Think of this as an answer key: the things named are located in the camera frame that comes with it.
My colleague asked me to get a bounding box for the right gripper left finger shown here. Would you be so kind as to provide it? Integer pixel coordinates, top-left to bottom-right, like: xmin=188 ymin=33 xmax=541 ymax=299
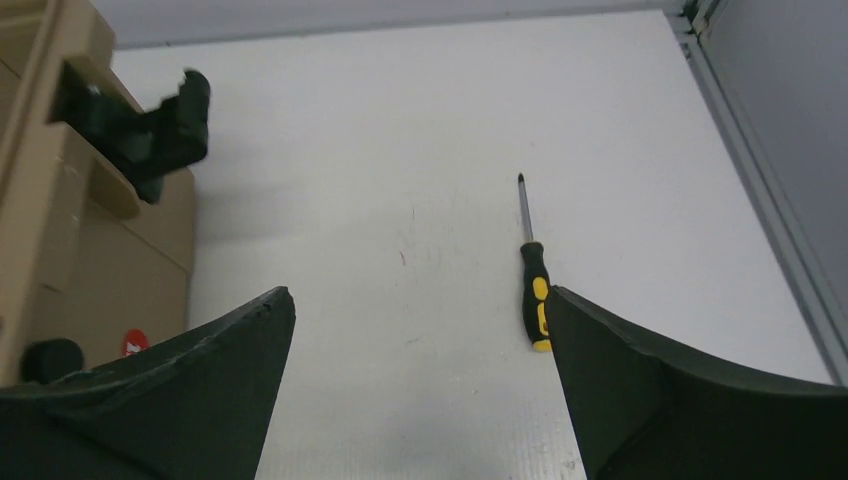
xmin=1 ymin=286 xmax=296 ymax=479

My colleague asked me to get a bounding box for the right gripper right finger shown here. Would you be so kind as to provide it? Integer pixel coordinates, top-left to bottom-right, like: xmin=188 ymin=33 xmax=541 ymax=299
xmin=545 ymin=286 xmax=847 ymax=479

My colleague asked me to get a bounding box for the black yellow screwdriver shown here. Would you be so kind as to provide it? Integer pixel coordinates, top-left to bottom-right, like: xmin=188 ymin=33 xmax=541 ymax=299
xmin=517 ymin=173 xmax=552 ymax=352

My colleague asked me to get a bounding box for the red sticker on bin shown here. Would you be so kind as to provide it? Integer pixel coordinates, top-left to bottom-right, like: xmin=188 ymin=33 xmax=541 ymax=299
xmin=123 ymin=328 xmax=150 ymax=357

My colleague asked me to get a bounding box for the tan plastic toolbox bin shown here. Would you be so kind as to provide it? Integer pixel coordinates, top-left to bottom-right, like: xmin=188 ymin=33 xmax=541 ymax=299
xmin=1 ymin=1 xmax=196 ymax=386

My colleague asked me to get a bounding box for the black front toolbox latch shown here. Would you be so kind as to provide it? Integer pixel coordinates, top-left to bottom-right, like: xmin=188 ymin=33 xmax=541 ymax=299
xmin=20 ymin=338 xmax=84 ymax=384

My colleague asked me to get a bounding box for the black toolbox latch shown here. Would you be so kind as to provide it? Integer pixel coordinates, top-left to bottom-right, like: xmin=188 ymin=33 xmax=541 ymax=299
xmin=20 ymin=338 xmax=84 ymax=384
xmin=51 ymin=64 xmax=211 ymax=204

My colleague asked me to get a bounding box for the black rear toolbox latch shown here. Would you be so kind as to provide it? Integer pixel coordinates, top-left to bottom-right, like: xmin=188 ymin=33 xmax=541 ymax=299
xmin=51 ymin=64 xmax=211 ymax=204

